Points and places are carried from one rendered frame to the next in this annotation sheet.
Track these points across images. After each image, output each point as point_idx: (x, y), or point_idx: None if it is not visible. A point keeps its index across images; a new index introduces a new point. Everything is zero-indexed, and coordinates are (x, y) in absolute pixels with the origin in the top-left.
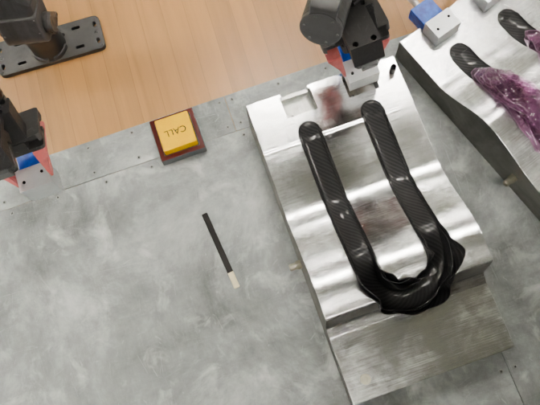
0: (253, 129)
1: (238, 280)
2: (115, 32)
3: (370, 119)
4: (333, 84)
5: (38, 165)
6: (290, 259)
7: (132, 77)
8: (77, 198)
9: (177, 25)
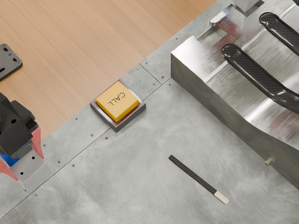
0: (183, 70)
1: (225, 196)
2: (25, 50)
3: (270, 26)
4: (229, 13)
5: (27, 154)
6: (258, 162)
7: (55, 78)
8: (54, 189)
9: (74, 27)
